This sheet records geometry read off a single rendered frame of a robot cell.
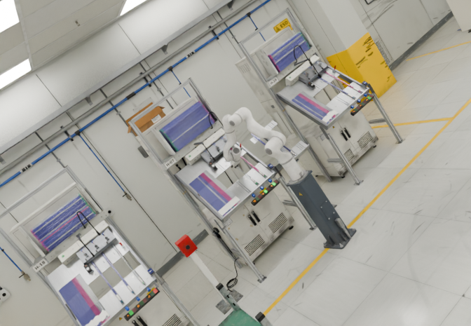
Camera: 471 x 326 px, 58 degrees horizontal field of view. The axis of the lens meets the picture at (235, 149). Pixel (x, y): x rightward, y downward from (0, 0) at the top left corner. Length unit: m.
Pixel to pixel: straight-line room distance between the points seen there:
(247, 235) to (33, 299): 2.74
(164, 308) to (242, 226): 1.06
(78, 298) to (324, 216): 2.18
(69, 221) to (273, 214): 1.98
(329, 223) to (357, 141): 1.53
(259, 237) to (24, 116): 3.09
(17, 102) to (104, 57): 1.17
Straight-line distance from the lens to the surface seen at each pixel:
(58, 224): 4.07
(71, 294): 4.02
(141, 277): 3.84
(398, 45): 8.02
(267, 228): 4.44
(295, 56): 4.87
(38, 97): 5.60
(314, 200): 3.67
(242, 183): 4.05
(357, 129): 5.05
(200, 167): 4.21
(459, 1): 7.40
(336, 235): 3.84
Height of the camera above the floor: 1.98
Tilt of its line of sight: 12 degrees down
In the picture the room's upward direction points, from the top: 35 degrees counter-clockwise
